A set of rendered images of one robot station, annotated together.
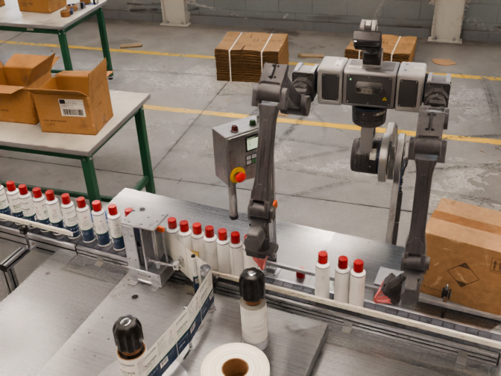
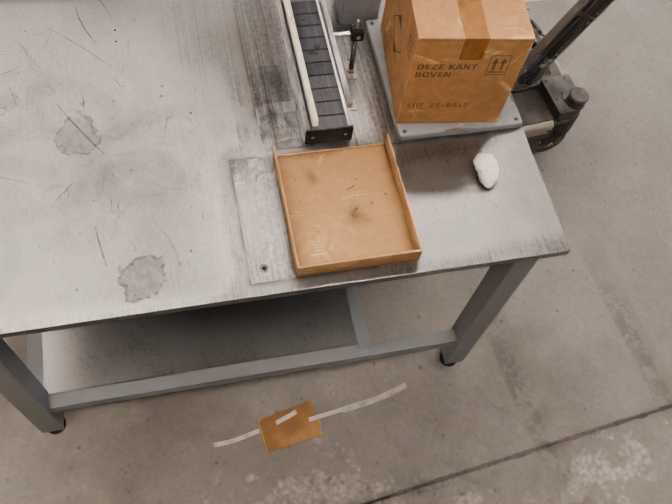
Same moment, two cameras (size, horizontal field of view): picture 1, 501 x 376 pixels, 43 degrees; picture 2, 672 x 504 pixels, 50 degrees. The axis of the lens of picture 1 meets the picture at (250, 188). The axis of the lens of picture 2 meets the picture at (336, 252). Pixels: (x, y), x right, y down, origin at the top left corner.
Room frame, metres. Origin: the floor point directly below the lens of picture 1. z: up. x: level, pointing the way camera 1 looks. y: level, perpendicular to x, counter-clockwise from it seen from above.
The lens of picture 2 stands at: (0.78, -1.52, 2.16)
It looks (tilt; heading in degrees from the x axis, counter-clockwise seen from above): 62 degrees down; 43
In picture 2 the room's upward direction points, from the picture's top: 12 degrees clockwise
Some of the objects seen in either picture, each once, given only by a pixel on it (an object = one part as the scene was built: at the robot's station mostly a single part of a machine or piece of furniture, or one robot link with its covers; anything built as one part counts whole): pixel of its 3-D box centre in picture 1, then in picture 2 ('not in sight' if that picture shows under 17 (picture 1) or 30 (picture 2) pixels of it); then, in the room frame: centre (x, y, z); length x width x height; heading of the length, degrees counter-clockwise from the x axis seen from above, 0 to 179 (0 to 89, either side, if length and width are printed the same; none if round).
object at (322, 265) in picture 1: (322, 276); not in sight; (1.71, -0.24, 0.98); 0.05 x 0.05 x 0.20
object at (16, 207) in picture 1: (16, 202); not in sight; (2.28, 1.00, 0.98); 0.05 x 0.05 x 0.20
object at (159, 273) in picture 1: (150, 246); not in sight; (1.89, 0.38, 1.01); 0.14 x 0.13 x 0.26; 65
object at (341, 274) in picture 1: (341, 281); not in sight; (1.67, -0.30, 0.98); 0.05 x 0.05 x 0.20
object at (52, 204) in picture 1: (54, 212); not in sight; (2.19, 0.82, 0.98); 0.05 x 0.05 x 0.20
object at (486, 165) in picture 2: not in sight; (486, 169); (1.70, -1.05, 0.85); 0.08 x 0.07 x 0.04; 31
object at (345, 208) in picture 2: not in sight; (344, 201); (1.38, -0.94, 0.85); 0.30 x 0.26 x 0.04; 65
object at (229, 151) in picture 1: (241, 151); not in sight; (1.92, 0.02, 1.38); 0.17 x 0.10 x 0.19; 120
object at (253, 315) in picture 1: (253, 308); not in sight; (1.51, 0.01, 1.03); 0.09 x 0.09 x 0.30
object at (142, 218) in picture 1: (144, 218); not in sight; (1.89, 0.39, 1.14); 0.14 x 0.11 x 0.01; 65
